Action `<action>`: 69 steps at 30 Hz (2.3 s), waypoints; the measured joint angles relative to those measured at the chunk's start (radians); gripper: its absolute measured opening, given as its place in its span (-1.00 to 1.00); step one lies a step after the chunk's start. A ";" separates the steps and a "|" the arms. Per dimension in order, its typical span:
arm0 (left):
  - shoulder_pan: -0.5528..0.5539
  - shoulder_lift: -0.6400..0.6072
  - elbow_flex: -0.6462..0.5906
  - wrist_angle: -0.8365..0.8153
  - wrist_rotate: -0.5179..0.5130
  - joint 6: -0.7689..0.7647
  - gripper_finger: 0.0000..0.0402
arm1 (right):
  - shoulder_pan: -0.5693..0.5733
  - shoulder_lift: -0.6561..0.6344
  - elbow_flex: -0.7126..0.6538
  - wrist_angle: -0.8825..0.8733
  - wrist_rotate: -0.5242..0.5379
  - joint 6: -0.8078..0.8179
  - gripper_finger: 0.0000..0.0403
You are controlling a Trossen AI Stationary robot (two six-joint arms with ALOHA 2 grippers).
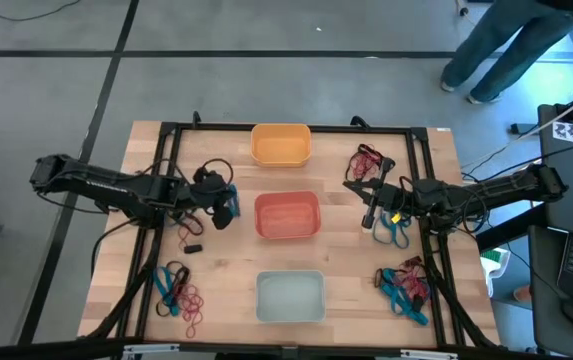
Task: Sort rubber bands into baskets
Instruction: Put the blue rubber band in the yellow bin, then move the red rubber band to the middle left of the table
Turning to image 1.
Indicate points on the person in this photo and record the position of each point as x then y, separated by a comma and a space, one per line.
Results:
506, 45

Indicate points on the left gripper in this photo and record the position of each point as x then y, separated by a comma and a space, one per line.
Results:
211, 195

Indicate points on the orange plastic basket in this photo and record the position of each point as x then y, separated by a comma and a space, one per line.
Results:
286, 220

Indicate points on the silver metal plate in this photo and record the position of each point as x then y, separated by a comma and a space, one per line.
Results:
428, 355
151, 348

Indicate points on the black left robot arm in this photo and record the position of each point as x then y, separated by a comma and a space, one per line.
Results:
106, 187

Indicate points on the small yellow tag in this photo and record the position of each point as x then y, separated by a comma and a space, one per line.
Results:
395, 218

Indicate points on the black aluminium table frame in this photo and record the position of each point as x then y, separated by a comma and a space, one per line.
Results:
206, 128

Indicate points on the black crossbeam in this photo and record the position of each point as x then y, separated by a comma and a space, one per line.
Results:
41, 350

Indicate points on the red rubber band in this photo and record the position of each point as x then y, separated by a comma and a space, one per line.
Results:
191, 302
184, 240
413, 282
189, 327
363, 167

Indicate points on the thin black rubber band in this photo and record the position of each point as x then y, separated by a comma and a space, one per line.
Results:
198, 225

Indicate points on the black desk foot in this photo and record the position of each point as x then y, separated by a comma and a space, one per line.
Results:
521, 129

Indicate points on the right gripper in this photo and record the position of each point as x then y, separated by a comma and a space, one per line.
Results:
391, 195

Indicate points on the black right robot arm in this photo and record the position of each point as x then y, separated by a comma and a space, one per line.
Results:
491, 192

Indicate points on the white plastic basket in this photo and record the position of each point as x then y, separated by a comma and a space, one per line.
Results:
291, 300

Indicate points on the yellow plastic basket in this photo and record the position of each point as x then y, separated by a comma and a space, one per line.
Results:
281, 150

